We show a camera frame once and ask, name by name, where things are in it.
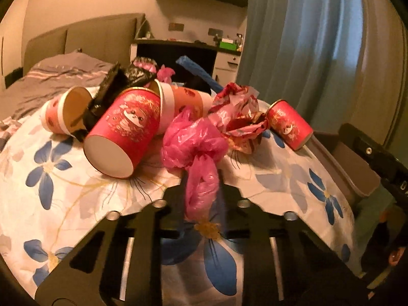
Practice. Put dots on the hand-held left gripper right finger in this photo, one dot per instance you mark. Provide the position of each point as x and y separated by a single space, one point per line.
232 207

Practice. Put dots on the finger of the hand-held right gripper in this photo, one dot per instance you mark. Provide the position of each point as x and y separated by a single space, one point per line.
363 146

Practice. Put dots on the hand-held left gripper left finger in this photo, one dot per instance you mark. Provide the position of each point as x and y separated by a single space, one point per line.
173 204

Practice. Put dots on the brown trash bin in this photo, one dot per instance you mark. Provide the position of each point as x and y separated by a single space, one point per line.
350 165

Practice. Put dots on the black plastic bag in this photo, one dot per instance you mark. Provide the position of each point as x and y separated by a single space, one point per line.
106 86

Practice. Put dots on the orange and white paper cup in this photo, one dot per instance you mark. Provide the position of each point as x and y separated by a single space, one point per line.
188 98
52 114

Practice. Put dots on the person's right hand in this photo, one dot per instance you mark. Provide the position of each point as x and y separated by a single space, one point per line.
395 248

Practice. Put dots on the red printed paper cup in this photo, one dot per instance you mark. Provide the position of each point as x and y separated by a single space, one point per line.
290 124
127 124

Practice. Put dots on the white floral blanket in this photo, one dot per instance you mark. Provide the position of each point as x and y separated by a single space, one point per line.
79 197

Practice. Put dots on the crumpled red wrapper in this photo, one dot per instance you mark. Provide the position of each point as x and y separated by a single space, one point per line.
236 111

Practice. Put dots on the blue curtain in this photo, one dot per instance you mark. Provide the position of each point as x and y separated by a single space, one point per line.
302 38

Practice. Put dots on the small pink plastic bag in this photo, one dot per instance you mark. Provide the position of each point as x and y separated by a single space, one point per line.
165 74

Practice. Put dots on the shiny black plastic wrapper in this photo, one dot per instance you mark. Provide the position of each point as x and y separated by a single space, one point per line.
137 73

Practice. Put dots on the white drawer cabinet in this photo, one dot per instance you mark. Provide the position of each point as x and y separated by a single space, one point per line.
226 67

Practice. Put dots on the dark desk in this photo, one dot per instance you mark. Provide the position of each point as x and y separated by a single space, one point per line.
191 44

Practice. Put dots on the green box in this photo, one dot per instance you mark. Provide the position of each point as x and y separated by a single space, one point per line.
228 45

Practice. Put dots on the grey striped bedding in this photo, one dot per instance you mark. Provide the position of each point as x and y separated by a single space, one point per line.
47 79

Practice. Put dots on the grey padded headboard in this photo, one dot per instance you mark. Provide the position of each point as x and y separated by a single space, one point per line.
95 35

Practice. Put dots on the black bedside stand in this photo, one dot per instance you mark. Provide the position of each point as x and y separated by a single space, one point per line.
13 76

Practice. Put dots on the wall socket panel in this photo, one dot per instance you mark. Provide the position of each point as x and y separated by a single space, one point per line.
176 26
215 32

